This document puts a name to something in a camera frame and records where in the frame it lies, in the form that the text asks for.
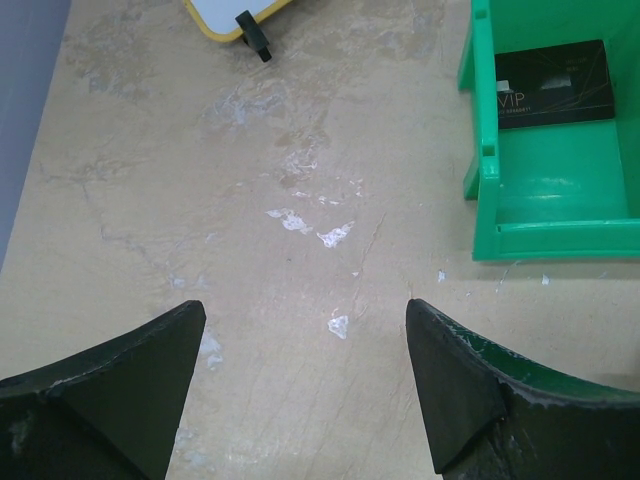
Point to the black VIP card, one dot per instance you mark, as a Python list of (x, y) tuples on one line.
[(554, 85)]

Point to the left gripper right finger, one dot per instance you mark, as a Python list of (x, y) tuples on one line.
[(490, 413)]

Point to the small whiteboard on stand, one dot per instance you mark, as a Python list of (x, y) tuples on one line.
[(225, 21)]

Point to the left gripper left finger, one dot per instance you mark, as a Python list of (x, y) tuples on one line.
[(109, 412)]

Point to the green plastic bin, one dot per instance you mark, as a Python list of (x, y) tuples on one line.
[(553, 191)]

